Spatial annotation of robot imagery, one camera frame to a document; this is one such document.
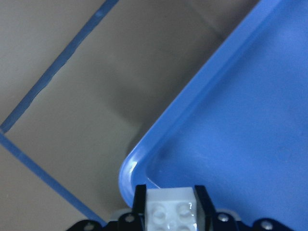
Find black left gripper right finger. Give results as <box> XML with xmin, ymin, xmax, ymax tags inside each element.
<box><xmin>193</xmin><ymin>185</ymin><xmax>216</xmax><ymax>231</ymax></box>

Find blue plastic tray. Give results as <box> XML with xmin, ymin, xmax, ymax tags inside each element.
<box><xmin>119</xmin><ymin>0</ymin><xmax>308</xmax><ymax>231</ymax></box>

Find white block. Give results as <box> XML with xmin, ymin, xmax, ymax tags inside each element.
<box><xmin>144</xmin><ymin>187</ymin><xmax>197</xmax><ymax>231</ymax></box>

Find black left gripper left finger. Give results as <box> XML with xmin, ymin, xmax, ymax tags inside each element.
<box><xmin>105</xmin><ymin>184</ymin><xmax>146</xmax><ymax>231</ymax></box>

